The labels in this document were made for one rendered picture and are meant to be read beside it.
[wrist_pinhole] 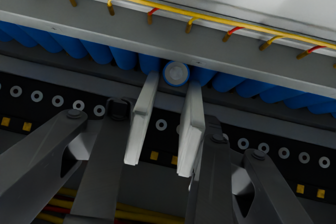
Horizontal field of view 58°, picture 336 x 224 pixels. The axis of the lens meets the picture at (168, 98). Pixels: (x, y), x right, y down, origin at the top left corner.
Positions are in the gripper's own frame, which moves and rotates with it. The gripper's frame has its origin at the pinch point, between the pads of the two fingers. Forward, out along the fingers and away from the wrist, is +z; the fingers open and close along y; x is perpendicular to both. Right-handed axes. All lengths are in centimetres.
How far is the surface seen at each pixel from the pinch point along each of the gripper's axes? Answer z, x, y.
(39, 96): 10.0, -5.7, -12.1
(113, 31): -0.3, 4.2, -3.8
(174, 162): 8.3, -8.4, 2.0
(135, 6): -0.1, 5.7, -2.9
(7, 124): 8.3, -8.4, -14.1
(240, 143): 10.0, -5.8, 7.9
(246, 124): 10.5, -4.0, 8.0
